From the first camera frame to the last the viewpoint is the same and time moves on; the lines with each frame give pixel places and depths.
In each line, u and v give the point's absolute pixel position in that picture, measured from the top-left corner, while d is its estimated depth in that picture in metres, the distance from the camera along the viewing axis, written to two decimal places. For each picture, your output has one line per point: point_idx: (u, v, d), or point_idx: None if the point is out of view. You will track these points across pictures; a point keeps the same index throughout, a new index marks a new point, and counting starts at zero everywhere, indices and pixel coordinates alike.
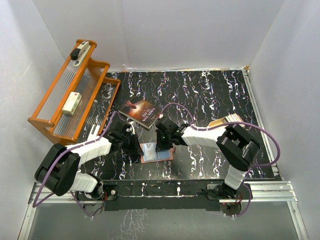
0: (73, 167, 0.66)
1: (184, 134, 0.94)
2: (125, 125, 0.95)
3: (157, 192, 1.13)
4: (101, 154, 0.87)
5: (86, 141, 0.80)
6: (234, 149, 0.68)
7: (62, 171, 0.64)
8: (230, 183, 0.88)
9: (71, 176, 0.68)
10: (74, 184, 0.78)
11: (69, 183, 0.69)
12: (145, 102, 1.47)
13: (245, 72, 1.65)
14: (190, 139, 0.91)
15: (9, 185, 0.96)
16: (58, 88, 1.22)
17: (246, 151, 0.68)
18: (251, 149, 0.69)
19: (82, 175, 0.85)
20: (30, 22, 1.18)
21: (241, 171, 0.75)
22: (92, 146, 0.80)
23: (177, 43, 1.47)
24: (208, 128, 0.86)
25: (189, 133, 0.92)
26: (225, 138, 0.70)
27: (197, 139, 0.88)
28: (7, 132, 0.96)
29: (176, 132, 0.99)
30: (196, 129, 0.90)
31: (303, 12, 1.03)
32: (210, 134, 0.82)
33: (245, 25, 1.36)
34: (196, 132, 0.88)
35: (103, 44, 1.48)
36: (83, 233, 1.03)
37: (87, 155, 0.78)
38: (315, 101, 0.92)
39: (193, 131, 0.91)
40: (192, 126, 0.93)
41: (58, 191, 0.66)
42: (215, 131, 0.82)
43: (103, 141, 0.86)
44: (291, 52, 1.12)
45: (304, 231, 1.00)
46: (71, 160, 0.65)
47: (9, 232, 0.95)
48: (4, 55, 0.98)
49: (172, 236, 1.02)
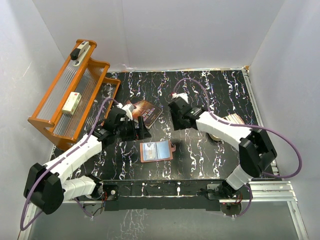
0: (57, 187, 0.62)
1: (199, 119, 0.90)
2: (118, 114, 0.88)
3: (157, 192, 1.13)
4: (92, 154, 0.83)
5: (68, 152, 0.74)
6: (254, 157, 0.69)
7: (45, 193, 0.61)
8: (231, 182, 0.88)
9: (58, 194, 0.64)
10: (69, 194, 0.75)
11: (59, 200, 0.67)
12: (145, 102, 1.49)
13: (245, 72, 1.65)
14: (206, 126, 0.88)
15: (9, 185, 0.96)
16: (58, 88, 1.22)
17: (262, 160, 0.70)
18: (267, 158, 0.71)
19: (76, 182, 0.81)
20: (30, 22, 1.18)
21: (248, 175, 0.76)
22: (77, 154, 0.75)
23: (177, 44, 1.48)
24: (230, 123, 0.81)
25: (205, 120, 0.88)
26: (249, 143, 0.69)
27: (215, 131, 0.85)
28: (7, 132, 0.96)
29: (190, 114, 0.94)
30: (215, 119, 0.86)
31: (303, 12, 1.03)
32: (232, 132, 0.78)
33: (245, 25, 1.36)
34: (215, 124, 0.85)
35: (103, 44, 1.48)
36: (83, 233, 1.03)
37: (73, 166, 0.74)
38: (315, 101, 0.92)
39: (211, 119, 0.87)
40: (211, 115, 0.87)
41: (47, 210, 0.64)
42: (237, 129, 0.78)
43: (90, 143, 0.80)
44: (290, 52, 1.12)
45: (304, 231, 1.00)
46: (51, 182, 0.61)
47: (9, 231, 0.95)
48: (5, 55, 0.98)
49: (172, 236, 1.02)
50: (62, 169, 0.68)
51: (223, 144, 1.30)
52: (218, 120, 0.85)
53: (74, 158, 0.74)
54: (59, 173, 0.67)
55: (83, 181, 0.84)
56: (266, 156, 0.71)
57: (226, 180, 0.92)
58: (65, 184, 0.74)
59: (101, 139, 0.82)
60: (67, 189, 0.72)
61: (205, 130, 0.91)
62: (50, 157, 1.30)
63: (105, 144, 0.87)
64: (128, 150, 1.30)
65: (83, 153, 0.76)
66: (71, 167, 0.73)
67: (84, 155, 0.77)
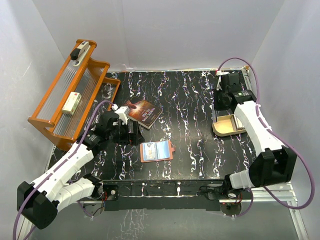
0: (47, 204, 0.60)
1: (243, 107, 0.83)
2: (110, 118, 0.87)
3: (157, 192, 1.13)
4: (83, 164, 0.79)
5: (55, 167, 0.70)
6: (268, 169, 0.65)
7: (36, 211, 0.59)
8: (232, 179, 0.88)
9: (49, 210, 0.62)
10: (65, 202, 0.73)
11: (53, 215, 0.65)
12: (145, 102, 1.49)
13: (245, 72, 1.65)
14: (243, 116, 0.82)
15: (9, 185, 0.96)
16: (58, 88, 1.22)
17: (271, 177, 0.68)
18: (277, 178, 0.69)
19: (73, 188, 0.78)
20: (30, 22, 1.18)
21: (249, 183, 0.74)
22: (66, 168, 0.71)
23: (177, 43, 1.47)
24: (267, 128, 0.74)
25: (247, 111, 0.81)
26: (271, 156, 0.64)
27: (248, 125, 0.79)
28: (7, 132, 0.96)
29: (237, 94, 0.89)
30: (256, 115, 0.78)
31: (303, 12, 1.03)
32: (263, 140, 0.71)
33: (245, 25, 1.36)
34: (255, 121, 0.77)
35: (103, 44, 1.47)
36: (83, 233, 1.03)
37: (63, 180, 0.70)
38: (315, 102, 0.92)
39: (252, 114, 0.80)
40: (257, 109, 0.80)
41: (41, 226, 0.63)
42: (269, 141, 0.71)
43: (80, 153, 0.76)
44: (291, 52, 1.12)
45: (304, 231, 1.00)
46: (39, 201, 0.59)
47: (9, 231, 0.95)
48: (4, 55, 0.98)
49: (172, 236, 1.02)
50: (50, 186, 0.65)
51: (222, 144, 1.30)
52: (259, 117, 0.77)
53: (62, 172, 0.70)
54: (47, 191, 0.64)
55: (80, 186, 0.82)
56: (276, 175, 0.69)
57: (229, 176, 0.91)
58: (60, 194, 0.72)
59: (91, 147, 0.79)
60: (61, 200, 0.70)
61: (239, 116, 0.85)
62: (50, 157, 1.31)
63: (96, 150, 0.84)
64: (128, 150, 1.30)
65: (72, 165, 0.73)
66: (60, 182, 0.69)
67: (73, 167, 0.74)
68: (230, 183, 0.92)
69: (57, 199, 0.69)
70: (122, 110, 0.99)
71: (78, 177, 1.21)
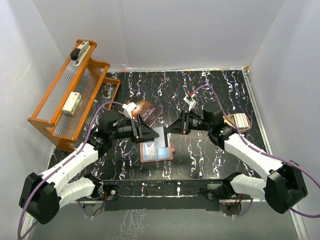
0: (53, 196, 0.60)
1: (228, 140, 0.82)
2: (109, 121, 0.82)
3: (157, 192, 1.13)
4: (88, 163, 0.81)
5: (64, 162, 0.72)
6: (283, 192, 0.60)
7: (40, 202, 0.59)
8: (234, 185, 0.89)
9: (52, 204, 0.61)
10: (66, 200, 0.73)
11: (55, 209, 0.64)
12: (145, 102, 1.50)
13: (245, 72, 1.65)
14: (233, 149, 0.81)
15: (9, 185, 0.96)
16: (58, 88, 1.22)
17: (290, 196, 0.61)
18: (296, 195, 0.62)
19: (74, 186, 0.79)
20: (30, 22, 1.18)
21: (259, 195, 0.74)
22: (74, 164, 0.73)
23: (177, 43, 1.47)
24: (261, 151, 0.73)
25: (234, 143, 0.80)
26: (278, 176, 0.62)
27: (241, 154, 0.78)
28: (7, 132, 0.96)
29: (220, 133, 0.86)
30: (245, 144, 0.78)
31: (303, 12, 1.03)
32: (263, 163, 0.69)
33: (245, 25, 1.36)
34: (246, 150, 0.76)
35: (103, 44, 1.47)
36: (83, 233, 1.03)
37: (70, 174, 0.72)
38: (315, 102, 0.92)
39: (241, 143, 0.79)
40: (243, 137, 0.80)
41: (43, 220, 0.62)
42: (269, 161, 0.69)
43: (87, 151, 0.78)
44: (291, 52, 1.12)
45: (304, 232, 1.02)
46: (46, 192, 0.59)
47: (9, 231, 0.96)
48: (5, 55, 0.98)
49: (172, 236, 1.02)
50: (58, 178, 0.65)
51: None
52: (248, 144, 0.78)
53: (70, 167, 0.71)
54: (55, 182, 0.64)
55: (81, 185, 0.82)
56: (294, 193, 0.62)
57: (231, 182, 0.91)
58: (62, 190, 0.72)
59: (97, 147, 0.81)
60: (63, 196, 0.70)
61: (229, 149, 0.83)
62: (50, 157, 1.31)
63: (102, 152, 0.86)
64: (128, 150, 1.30)
65: (79, 162, 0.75)
66: (67, 176, 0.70)
67: (80, 163, 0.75)
68: (231, 186, 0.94)
69: (60, 195, 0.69)
70: (131, 107, 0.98)
71: (78, 177, 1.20)
